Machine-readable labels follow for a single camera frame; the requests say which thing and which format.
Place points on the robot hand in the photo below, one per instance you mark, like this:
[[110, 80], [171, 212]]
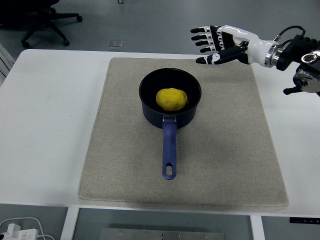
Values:
[[255, 48]]

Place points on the yellow potato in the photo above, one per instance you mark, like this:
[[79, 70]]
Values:
[[171, 98]]

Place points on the silver floor socket plate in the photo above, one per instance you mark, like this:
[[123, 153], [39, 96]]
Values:
[[116, 43]]

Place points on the small black floor object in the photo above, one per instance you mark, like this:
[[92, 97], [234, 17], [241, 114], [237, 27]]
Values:
[[121, 1]]

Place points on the beige fabric mat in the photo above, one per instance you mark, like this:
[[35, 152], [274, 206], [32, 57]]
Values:
[[125, 155]]

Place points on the black table control panel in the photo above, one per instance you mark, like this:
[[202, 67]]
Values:
[[305, 220]]

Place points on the white table leg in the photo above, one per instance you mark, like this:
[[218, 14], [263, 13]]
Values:
[[257, 230], [68, 225]]

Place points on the grey metal plate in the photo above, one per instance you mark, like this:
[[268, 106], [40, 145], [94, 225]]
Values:
[[162, 235]]

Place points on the black office chair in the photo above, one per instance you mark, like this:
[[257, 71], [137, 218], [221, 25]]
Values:
[[42, 17]]

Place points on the white power strip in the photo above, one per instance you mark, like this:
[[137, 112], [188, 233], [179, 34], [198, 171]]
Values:
[[17, 233]]

